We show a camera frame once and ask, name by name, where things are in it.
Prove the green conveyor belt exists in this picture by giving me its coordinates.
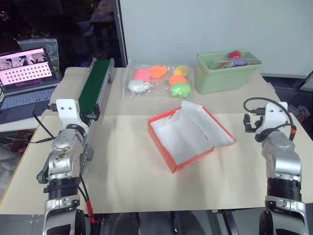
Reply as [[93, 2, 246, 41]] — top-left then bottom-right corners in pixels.
[[50, 58, 115, 177]]

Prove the white partition panel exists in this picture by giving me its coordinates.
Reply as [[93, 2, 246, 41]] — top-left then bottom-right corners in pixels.
[[119, 0, 313, 77]]

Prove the clear plastic toy bag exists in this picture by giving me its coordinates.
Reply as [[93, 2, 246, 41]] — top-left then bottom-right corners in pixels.
[[121, 60, 195, 99]]

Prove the green toy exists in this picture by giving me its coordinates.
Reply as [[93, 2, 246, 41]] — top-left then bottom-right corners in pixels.
[[170, 82, 192, 99]]

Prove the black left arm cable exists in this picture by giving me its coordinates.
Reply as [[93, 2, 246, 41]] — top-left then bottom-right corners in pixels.
[[32, 102, 99, 225]]

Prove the yellow toy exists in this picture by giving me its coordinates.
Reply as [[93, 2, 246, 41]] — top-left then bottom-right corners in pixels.
[[173, 64, 190, 77]]

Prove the white toy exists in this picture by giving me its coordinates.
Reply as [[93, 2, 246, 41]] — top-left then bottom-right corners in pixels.
[[128, 79, 153, 95]]

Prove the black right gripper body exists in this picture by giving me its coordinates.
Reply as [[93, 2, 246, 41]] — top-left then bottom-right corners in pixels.
[[251, 119, 265, 134]]

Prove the orange shoe box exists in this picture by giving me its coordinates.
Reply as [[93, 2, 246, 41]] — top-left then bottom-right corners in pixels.
[[147, 104, 237, 174]]

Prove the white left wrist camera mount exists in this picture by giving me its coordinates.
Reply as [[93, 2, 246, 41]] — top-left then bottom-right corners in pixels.
[[55, 98, 89, 136]]

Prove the white tissue paper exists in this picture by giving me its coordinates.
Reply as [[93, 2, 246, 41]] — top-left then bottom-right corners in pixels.
[[149, 100, 237, 166]]

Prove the red toy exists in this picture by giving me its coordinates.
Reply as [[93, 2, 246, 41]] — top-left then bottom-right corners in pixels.
[[215, 50, 243, 70]]

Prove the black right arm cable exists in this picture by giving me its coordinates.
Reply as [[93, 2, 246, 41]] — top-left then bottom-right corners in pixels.
[[243, 97, 298, 142]]

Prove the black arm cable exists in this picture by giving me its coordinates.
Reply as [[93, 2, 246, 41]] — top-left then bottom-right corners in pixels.
[[32, 102, 99, 225], [243, 97, 298, 142]]

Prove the orange round toy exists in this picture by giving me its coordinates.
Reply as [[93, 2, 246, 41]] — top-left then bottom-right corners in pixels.
[[169, 75, 188, 85]]

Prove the orange fish toy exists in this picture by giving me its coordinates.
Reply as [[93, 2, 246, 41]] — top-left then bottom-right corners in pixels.
[[148, 65, 169, 80]]

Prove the open grey laptop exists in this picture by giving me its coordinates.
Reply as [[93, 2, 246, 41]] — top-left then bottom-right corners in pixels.
[[0, 46, 63, 125]]

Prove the purple toy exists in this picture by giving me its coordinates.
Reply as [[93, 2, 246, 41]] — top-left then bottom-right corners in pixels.
[[229, 59, 253, 68]]

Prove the red and black device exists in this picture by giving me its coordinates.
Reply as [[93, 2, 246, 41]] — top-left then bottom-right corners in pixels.
[[288, 103, 310, 122]]

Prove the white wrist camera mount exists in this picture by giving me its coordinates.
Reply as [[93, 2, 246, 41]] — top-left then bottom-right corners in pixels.
[[258, 102, 289, 135], [55, 98, 89, 136]]

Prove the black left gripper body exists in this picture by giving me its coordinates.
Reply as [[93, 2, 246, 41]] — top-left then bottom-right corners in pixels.
[[80, 104, 101, 122]]

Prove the grey metal post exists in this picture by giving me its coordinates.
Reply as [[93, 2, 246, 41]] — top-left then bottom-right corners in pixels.
[[114, 0, 128, 68]]

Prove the pink toy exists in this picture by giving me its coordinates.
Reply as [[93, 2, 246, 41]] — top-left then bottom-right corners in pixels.
[[134, 69, 151, 83]]

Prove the thin black table cable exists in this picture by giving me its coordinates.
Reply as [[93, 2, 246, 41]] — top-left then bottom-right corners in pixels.
[[26, 136, 59, 144]]

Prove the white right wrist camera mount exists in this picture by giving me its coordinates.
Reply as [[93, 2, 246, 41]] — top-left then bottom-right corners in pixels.
[[258, 102, 289, 135]]

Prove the dark grey stand base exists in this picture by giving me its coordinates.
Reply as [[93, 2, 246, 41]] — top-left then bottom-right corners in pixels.
[[291, 70, 313, 93]]

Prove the green plastic bin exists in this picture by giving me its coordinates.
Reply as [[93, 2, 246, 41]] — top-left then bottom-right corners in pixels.
[[196, 49, 263, 95]]

